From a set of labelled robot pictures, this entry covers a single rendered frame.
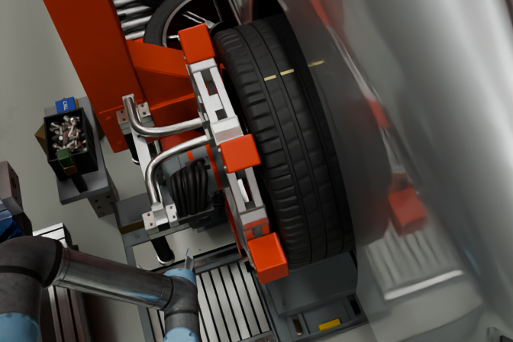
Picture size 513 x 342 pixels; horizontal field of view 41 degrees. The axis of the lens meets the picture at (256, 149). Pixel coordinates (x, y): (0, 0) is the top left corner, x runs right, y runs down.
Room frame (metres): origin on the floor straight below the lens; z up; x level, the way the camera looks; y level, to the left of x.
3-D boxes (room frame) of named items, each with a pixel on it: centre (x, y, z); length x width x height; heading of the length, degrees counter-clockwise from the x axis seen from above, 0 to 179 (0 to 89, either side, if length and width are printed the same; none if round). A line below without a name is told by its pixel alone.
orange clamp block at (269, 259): (0.77, 0.02, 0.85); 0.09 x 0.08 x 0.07; 10
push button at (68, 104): (1.71, 0.66, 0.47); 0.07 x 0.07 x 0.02; 10
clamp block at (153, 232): (0.88, 0.25, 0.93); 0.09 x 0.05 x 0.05; 100
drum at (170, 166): (1.07, 0.15, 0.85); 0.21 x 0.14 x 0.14; 100
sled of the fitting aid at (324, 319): (1.08, -0.10, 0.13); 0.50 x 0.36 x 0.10; 10
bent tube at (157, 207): (0.96, 0.18, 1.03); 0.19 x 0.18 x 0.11; 100
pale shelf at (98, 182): (1.54, 0.63, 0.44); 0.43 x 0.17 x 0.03; 10
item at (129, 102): (1.16, 0.21, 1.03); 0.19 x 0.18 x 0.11; 100
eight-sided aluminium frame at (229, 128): (1.08, 0.08, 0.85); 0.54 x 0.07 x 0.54; 10
